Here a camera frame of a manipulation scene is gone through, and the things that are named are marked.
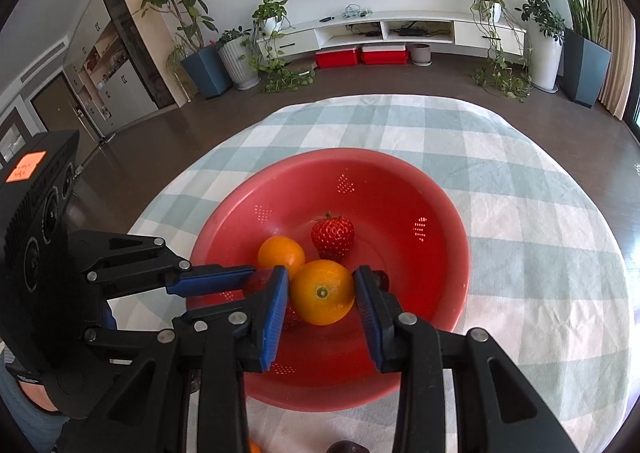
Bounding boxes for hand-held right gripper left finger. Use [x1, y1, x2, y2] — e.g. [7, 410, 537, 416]
[55, 265, 291, 453]

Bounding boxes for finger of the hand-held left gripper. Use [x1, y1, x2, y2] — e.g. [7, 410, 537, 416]
[82, 325, 176, 361]
[80, 230, 256, 301]

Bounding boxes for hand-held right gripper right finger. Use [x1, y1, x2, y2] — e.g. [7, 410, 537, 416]
[354, 265, 581, 453]

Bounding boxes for large orange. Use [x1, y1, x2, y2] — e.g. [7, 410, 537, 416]
[290, 259, 357, 326]

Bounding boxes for large strawberry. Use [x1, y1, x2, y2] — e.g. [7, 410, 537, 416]
[311, 212, 355, 262]

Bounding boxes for red colander bowl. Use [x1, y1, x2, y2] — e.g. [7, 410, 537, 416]
[189, 148, 472, 413]

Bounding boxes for blue grey cloth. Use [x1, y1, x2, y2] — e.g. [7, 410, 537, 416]
[0, 340, 68, 453]

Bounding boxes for brown wooden door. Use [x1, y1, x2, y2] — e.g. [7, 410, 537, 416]
[30, 72, 101, 164]

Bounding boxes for checked tablecloth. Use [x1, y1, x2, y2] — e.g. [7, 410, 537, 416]
[127, 94, 631, 453]

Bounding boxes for tall tree in blue pot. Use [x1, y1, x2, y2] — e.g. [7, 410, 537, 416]
[134, 0, 233, 100]

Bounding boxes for dark glass cabinet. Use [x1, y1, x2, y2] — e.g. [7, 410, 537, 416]
[99, 0, 178, 108]

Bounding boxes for plant in white ribbed pot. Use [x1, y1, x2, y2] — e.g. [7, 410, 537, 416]
[216, 27, 261, 91]

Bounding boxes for red storage box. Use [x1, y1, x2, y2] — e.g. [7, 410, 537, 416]
[315, 47, 361, 68]
[361, 44, 408, 66]

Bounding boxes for trailing pothos in white pot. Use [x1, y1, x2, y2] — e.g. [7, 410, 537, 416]
[247, 0, 317, 94]

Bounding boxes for white television cabinet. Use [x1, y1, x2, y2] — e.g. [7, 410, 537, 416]
[256, 13, 527, 56]

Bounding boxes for bushy plant in white pot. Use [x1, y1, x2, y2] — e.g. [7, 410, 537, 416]
[512, 0, 566, 94]

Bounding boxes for large-leaf plant in dark pot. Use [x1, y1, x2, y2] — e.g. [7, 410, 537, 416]
[520, 0, 613, 108]

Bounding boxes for beige curtain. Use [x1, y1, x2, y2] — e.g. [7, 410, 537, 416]
[585, 0, 640, 121]

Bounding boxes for white wall cabinets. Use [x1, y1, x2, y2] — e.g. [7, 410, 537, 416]
[62, 0, 173, 134]

